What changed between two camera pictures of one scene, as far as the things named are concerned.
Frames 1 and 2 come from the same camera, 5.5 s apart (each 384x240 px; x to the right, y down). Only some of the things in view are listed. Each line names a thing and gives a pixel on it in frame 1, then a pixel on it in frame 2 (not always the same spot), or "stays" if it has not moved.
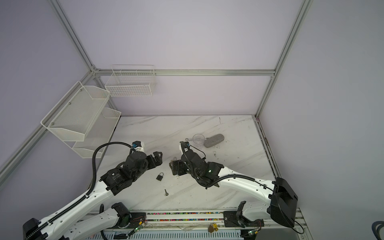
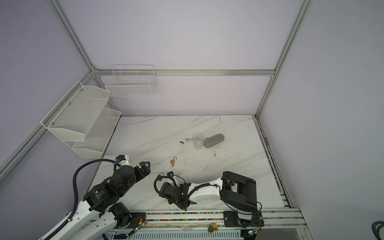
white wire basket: x=130 y=80 stays
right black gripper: x=176 y=164 → x=170 y=202
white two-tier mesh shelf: x=81 y=116 stays
